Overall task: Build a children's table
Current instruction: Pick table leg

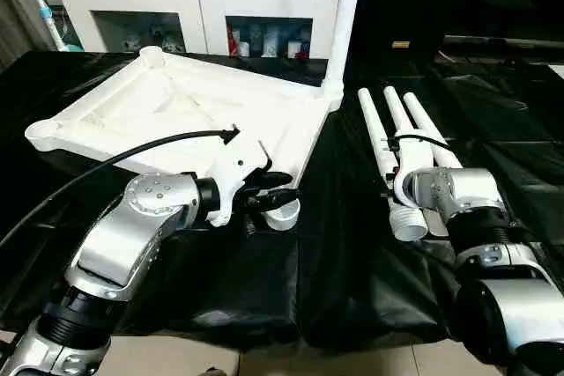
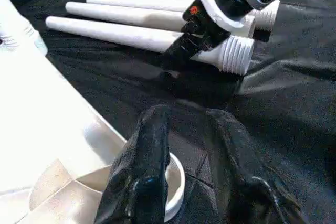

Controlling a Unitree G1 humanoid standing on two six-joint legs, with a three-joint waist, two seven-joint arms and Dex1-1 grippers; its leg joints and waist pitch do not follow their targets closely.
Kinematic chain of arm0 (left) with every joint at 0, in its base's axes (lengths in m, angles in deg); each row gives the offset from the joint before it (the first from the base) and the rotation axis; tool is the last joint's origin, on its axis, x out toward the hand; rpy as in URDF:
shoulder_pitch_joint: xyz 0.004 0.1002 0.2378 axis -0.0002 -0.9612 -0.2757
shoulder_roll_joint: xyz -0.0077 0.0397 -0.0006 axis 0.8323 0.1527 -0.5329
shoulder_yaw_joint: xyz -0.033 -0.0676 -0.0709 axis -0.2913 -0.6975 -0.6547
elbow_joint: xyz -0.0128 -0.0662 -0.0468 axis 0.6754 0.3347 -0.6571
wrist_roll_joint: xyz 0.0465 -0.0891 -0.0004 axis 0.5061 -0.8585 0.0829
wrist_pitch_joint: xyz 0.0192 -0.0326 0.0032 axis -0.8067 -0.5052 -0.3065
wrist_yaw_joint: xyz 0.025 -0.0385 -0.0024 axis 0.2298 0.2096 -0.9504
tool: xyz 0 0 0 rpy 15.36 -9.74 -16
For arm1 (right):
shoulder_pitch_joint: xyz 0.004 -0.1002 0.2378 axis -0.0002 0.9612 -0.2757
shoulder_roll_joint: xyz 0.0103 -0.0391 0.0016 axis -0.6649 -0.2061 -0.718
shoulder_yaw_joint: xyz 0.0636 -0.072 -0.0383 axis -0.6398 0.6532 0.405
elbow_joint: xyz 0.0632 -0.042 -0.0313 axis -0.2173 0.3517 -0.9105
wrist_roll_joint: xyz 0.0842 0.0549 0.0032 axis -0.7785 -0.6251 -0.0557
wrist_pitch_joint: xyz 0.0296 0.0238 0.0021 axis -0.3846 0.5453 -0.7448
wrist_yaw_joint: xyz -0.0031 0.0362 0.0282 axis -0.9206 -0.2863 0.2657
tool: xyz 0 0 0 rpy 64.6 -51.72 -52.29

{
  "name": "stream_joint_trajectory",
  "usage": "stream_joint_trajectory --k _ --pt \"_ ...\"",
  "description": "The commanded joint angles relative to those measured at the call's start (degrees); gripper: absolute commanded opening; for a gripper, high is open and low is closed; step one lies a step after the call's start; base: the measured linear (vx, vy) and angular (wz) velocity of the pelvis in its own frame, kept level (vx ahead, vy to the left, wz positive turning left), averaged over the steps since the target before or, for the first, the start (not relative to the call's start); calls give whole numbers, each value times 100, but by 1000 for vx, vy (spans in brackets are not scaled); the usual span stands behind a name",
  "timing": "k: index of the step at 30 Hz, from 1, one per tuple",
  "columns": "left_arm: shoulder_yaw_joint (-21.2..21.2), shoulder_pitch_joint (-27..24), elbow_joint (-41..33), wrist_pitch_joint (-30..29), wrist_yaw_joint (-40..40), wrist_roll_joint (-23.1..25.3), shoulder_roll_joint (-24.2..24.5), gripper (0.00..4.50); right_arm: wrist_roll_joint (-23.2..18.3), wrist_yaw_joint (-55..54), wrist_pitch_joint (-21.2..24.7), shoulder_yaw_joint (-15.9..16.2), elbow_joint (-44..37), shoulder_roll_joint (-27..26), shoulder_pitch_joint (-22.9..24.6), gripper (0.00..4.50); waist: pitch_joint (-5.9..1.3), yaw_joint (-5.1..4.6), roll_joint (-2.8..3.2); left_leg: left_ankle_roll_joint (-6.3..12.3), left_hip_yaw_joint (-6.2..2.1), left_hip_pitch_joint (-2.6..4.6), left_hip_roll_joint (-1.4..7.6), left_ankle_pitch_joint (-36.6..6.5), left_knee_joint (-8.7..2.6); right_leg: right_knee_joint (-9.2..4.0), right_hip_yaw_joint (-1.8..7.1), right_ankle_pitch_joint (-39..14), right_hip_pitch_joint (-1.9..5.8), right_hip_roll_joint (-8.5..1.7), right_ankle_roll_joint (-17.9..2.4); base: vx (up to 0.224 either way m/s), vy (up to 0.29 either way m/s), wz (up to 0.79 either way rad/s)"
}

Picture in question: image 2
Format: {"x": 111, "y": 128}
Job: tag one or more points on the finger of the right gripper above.
{"x": 181, "y": 53}

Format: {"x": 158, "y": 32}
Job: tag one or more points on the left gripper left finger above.
{"x": 139, "y": 182}

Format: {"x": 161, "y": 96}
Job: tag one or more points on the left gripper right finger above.
{"x": 252, "y": 182}

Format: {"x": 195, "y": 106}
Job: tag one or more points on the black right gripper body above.
{"x": 205, "y": 30}

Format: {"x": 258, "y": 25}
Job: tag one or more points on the white plastic table leg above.
{"x": 136, "y": 2}
{"x": 115, "y": 32}
{"x": 131, "y": 17}
{"x": 16, "y": 19}

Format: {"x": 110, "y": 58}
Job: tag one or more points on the white plastic table top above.
{"x": 42, "y": 129}

